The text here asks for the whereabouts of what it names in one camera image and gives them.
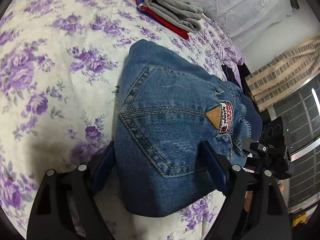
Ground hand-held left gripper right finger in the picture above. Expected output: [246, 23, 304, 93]
[201, 141, 293, 240]

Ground blue denim jeans pants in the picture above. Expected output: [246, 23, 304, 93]
[115, 39, 263, 218]

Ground navy striped track pants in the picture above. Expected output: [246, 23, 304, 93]
[221, 64, 245, 92]

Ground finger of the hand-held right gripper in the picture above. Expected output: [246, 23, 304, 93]
[241, 137, 273, 157]

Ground brick pattern curtain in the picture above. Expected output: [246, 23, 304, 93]
[244, 36, 320, 113]

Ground white lace cover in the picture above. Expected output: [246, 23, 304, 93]
[145, 0, 297, 53]

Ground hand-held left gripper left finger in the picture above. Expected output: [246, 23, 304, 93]
[26, 140, 118, 240]

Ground red folded garment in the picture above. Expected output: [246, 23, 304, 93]
[134, 0, 190, 40]

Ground purple floral bed sheet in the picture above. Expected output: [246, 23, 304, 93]
[0, 0, 245, 240]

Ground grey metal grille appliance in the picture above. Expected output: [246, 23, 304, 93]
[271, 79, 320, 214]

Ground grey folded garment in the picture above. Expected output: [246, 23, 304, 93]
[138, 0, 204, 34]

